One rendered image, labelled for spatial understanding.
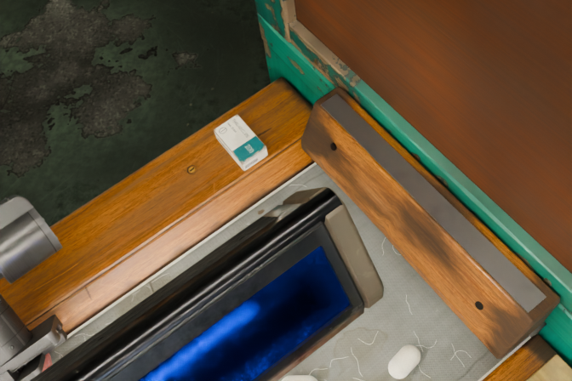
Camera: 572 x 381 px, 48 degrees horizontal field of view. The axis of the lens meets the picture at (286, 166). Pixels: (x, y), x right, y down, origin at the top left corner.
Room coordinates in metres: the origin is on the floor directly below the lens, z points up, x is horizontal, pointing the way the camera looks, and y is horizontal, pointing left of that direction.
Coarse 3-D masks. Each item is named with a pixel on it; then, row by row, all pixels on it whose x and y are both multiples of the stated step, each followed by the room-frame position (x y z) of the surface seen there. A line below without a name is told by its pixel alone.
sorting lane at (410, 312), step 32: (288, 192) 0.36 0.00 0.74; (192, 256) 0.30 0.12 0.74; (384, 256) 0.26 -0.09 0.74; (384, 288) 0.22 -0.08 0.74; (416, 288) 0.21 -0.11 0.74; (96, 320) 0.25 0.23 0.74; (384, 320) 0.19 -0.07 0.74; (416, 320) 0.18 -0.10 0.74; (448, 320) 0.17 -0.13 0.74; (64, 352) 0.22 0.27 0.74; (320, 352) 0.17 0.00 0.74; (352, 352) 0.16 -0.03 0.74; (384, 352) 0.16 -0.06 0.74; (448, 352) 0.14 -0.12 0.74; (480, 352) 0.14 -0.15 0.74; (512, 352) 0.13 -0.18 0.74
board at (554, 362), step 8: (552, 360) 0.11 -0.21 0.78; (560, 360) 0.11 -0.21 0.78; (544, 368) 0.10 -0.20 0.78; (552, 368) 0.10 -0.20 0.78; (560, 368) 0.10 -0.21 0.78; (568, 368) 0.10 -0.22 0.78; (536, 376) 0.10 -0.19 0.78; (544, 376) 0.10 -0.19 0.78; (552, 376) 0.10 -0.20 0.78; (560, 376) 0.09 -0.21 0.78; (568, 376) 0.09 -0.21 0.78
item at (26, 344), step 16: (0, 304) 0.24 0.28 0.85; (0, 320) 0.23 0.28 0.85; (16, 320) 0.23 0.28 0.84; (48, 320) 0.24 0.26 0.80; (0, 336) 0.21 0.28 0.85; (16, 336) 0.21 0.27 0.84; (32, 336) 0.22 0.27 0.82; (48, 336) 0.21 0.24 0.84; (0, 352) 0.20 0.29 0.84; (16, 352) 0.20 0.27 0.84; (32, 352) 0.20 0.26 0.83; (0, 368) 0.18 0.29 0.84; (16, 368) 0.19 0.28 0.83
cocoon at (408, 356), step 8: (408, 344) 0.16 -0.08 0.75; (400, 352) 0.15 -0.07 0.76; (408, 352) 0.15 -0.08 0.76; (416, 352) 0.15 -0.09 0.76; (392, 360) 0.14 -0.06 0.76; (400, 360) 0.14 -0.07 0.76; (408, 360) 0.14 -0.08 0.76; (416, 360) 0.14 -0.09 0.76; (392, 368) 0.13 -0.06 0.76; (400, 368) 0.13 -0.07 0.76; (408, 368) 0.13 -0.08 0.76; (392, 376) 0.13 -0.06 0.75; (400, 376) 0.13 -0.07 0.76
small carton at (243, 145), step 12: (228, 120) 0.44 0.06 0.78; (240, 120) 0.44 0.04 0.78; (216, 132) 0.43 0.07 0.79; (228, 132) 0.43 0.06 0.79; (240, 132) 0.42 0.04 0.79; (252, 132) 0.42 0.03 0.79; (228, 144) 0.41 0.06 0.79; (240, 144) 0.41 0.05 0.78; (252, 144) 0.40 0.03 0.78; (240, 156) 0.39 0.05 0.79; (252, 156) 0.39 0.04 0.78; (264, 156) 0.40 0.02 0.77
